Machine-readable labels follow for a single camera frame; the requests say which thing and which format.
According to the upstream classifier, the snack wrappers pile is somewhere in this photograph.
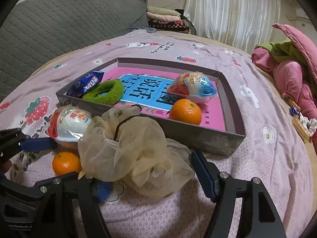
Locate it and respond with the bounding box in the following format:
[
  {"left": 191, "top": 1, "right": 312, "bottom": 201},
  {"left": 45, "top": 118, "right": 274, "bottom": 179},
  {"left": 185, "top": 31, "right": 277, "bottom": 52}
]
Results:
[{"left": 286, "top": 98, "right": 316, "bottom": 143}]

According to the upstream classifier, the pink strawberry print bedsheet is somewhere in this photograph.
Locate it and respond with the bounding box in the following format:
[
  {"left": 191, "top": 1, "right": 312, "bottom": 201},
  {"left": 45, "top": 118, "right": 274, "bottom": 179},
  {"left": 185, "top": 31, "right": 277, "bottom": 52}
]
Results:
[{"left": 0, "top": 29, "right": 315, "bottom": 238}]

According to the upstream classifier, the orange tangerine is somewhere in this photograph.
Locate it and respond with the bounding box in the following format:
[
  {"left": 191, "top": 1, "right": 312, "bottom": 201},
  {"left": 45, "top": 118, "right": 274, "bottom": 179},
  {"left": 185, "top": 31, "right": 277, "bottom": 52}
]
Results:
[
  {"left": 169, "top": 99, "right": 202, "bottom": 125},
  {"left": 52, "top": 152, "right": 82, "bottom": 176}
]

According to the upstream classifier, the pink quilted duvet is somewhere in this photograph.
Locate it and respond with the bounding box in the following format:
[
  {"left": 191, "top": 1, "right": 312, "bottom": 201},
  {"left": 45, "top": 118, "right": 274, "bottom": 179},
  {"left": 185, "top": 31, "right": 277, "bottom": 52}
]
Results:
[{"left": 251, "top": 23, "right": 316, "bottom": 119}]

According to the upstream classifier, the stack of folded blankets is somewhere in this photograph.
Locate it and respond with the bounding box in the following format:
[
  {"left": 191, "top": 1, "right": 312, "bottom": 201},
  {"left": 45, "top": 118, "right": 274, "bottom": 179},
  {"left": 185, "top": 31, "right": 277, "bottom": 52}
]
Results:
[{"left": 146, "top": 6, "right": 191, "bottom": 34}]

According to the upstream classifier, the blue biscuit packet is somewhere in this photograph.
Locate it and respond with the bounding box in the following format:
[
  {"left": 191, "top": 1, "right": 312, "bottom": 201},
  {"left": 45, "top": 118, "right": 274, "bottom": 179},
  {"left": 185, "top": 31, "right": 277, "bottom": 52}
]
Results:
[{"left": 66, "top": 71, "right": 104, "bottom": 98}]

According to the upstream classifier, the green fuzzy scrunchie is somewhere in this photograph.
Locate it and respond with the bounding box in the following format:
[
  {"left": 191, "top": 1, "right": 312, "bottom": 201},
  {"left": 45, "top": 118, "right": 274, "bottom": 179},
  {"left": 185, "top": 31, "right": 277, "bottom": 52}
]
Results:
[{"left": 82, "top": 79, "right": 124, "bottom": 106}]

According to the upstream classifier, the grey quilted headboard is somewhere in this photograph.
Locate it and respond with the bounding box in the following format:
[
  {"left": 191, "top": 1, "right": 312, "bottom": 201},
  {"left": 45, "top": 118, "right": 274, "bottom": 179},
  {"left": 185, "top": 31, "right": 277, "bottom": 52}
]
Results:
[{"left": 1, "top": 0, "right": 148, "bottom": 100}]

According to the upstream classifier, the white sheer curtain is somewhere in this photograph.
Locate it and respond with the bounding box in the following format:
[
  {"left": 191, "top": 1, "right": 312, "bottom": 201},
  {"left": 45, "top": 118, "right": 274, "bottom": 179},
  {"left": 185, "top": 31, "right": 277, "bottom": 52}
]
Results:
[{"left": 184, "top": 0, "right": 281, "bottom": 53}]

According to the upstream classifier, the grey cardboard tray box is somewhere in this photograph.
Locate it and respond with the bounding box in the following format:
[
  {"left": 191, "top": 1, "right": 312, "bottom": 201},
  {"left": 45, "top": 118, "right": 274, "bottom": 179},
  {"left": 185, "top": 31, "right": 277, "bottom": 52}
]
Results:
[{"left": 55, "top": 57, "right": 247, "bottom": 157}]

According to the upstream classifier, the white air conditioner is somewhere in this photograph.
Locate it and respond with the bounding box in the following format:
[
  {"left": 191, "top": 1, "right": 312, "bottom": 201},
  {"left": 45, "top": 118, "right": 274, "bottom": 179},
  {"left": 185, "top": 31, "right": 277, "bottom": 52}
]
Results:
[{"left": 296, "top": 8, "right": 309, "bottom": 20}]

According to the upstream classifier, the red toy egg packet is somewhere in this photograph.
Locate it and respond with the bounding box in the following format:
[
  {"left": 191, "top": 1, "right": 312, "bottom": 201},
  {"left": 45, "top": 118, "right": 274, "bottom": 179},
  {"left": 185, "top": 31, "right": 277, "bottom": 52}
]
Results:
[
  {"left": 46, "top": 105, "right": 92, "bottom": 149},
  {"left": 167, "top": 71, "right": 217, "bottom": 104}
]

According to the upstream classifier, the green blanket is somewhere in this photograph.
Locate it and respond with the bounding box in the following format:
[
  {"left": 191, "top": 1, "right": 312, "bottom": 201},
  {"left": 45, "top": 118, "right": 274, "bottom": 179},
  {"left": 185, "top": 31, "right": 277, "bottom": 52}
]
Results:
[{"left": 255, "top": 40, "right": 308, "bottom": 66}]

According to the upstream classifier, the person's hand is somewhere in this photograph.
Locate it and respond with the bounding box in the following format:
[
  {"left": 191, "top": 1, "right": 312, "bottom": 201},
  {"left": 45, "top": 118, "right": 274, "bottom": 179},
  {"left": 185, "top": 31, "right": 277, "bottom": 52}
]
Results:
[{"left": 1, "top": 160, "right": 12, "bottom": 175}]

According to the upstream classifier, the beige sheer scrunchie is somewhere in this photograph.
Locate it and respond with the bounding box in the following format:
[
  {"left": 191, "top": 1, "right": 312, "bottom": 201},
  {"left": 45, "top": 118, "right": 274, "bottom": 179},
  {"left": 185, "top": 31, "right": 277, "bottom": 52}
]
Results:
[{"left": 77, "top": 105, "right": 195, "bottom": 198}]

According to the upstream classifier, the pink and blue workbook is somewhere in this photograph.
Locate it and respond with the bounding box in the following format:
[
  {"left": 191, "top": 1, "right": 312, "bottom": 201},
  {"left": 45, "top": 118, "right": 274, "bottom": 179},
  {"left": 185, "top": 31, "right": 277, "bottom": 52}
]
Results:
[{"left": 102, "top": 66, "right": 226, "bottom": 131}]

